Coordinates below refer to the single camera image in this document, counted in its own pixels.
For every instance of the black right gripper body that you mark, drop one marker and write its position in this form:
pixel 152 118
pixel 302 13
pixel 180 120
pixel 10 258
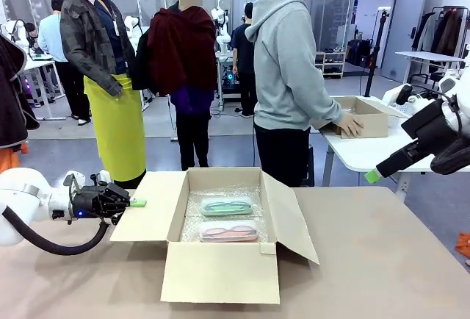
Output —
pixel 429 124

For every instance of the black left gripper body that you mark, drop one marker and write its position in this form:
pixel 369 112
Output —
pixel 99 201

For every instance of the small cardboard box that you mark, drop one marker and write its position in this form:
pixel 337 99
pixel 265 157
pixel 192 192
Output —
pixel 371 124

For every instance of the green glasses case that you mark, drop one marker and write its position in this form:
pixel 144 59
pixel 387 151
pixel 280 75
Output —
pixel 225 207

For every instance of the pink glasses case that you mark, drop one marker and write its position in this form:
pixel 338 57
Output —
pixel 229 231

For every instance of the large cardboard box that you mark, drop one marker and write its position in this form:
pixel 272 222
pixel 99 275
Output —
pixel 220 278

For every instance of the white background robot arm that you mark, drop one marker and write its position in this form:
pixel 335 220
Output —
pixel 222 28
pixel 133 28
pixel 18 32

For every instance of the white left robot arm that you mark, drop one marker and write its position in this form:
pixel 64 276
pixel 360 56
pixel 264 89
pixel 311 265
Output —
pixel 18 194

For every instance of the person's right forearm grey sleeve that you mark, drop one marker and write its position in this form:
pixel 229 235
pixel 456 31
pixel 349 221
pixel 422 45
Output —
pixel 325 111

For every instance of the person's right hand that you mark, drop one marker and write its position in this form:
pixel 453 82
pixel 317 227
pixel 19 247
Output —
pixel 350 126

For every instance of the white side table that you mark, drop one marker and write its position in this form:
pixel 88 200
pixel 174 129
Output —
pixel 360 153

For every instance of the white plastic basket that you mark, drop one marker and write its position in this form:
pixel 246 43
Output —
pixel 400 118

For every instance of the black office chair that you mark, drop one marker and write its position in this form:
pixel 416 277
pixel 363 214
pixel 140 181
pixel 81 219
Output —
pixel 426 82

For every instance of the black stool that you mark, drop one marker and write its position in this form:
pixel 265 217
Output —
pixel 310 166

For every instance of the white background table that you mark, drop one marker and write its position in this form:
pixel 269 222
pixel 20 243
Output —
pixel 429 56

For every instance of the mannequin checked jacket yellow skirt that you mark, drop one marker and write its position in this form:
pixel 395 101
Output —
pixel 117 131

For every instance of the clear bubble wrap sheet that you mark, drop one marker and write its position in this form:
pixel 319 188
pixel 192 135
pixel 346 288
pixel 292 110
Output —
pixel 227 191

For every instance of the black light stand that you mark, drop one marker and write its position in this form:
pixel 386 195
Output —
pixel 374 50

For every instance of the clothes rack with coats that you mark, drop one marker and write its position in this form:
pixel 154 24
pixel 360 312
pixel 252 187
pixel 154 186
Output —
pixel 444 28

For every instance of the large orange garment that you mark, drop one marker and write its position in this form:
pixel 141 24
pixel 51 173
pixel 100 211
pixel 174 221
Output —
pixel 9 159

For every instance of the dark suitcases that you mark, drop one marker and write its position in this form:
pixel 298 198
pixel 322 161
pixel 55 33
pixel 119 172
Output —
pixel 360 52

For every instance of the small orange cloth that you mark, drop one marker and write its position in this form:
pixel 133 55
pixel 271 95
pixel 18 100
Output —
pixel 463 243

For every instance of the white shoe shelf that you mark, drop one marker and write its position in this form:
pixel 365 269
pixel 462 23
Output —
pixel 330 63

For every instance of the dark hanging coat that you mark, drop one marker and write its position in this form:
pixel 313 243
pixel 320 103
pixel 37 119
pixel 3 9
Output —
pixel 12 95

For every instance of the person in grey hoodie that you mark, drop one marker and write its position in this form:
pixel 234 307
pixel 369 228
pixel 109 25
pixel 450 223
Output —
pixel 282 69

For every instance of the white background desk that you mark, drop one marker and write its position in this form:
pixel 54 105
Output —
pixel 40 65

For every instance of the computer tower with lights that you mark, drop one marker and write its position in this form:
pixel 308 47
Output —
pixel 229 76

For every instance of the mannequin dark red shawl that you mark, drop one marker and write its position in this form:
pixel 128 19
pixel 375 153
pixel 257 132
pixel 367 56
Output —
pixel 183 50

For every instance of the person in light blue shirt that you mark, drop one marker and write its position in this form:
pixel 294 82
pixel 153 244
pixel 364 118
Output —
pixel 55 39

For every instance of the person in dark clothes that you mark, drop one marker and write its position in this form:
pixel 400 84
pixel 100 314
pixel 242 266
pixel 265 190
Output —
pixel 245 58

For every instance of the seated person dark hair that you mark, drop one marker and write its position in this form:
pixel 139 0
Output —
pixel 32 36

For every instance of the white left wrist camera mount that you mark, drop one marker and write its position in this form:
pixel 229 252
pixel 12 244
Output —
pixel 75 179

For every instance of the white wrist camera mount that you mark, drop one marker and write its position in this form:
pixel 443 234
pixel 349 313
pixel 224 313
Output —
pixel 75 179
pixel 402 95

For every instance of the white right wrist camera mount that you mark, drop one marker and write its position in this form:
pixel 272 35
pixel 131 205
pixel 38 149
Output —
pixel 402 95

